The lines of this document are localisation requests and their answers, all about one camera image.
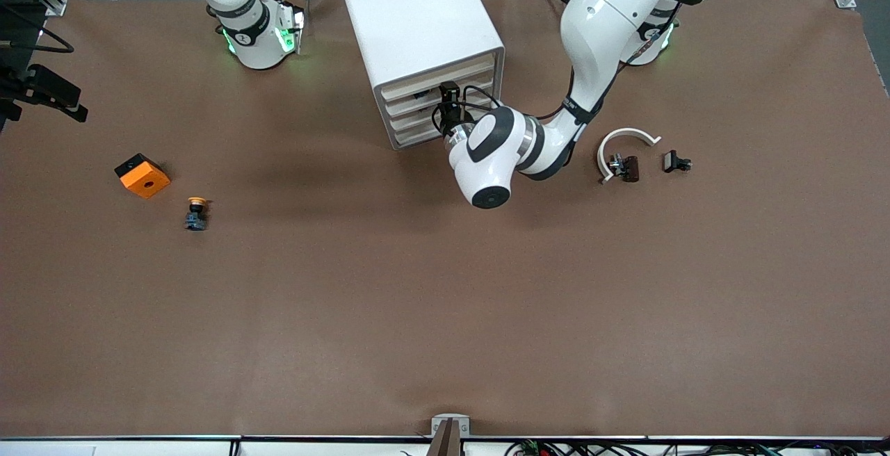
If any yellow-capped blue push button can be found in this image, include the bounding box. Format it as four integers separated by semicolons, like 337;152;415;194
184;196;211;232

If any brown table cover sheet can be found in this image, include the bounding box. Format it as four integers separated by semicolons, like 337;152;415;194
0;0;890;437

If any dark brown terminal block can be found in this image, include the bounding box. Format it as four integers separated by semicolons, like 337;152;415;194
608;154;640;184

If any dark brown pole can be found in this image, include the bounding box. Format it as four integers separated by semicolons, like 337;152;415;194
426;419;462;456

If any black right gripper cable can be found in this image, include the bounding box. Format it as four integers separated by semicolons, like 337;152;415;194
0;4;76;54

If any orange button enclosure box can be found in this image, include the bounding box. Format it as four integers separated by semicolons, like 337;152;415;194
114;153;171;200

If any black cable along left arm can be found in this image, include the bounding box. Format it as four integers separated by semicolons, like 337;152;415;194
549;22;679;127

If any white curved plastic ring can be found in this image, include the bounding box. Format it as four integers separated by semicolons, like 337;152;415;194
597;127;662;185

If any grey metal bracket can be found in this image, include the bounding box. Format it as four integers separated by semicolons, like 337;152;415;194
431;414;471;437

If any white table edge rail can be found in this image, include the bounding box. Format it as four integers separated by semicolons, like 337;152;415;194
0;434;890;456

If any tangled black cable bundle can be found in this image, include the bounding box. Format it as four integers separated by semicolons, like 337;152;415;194
504;439;890;456

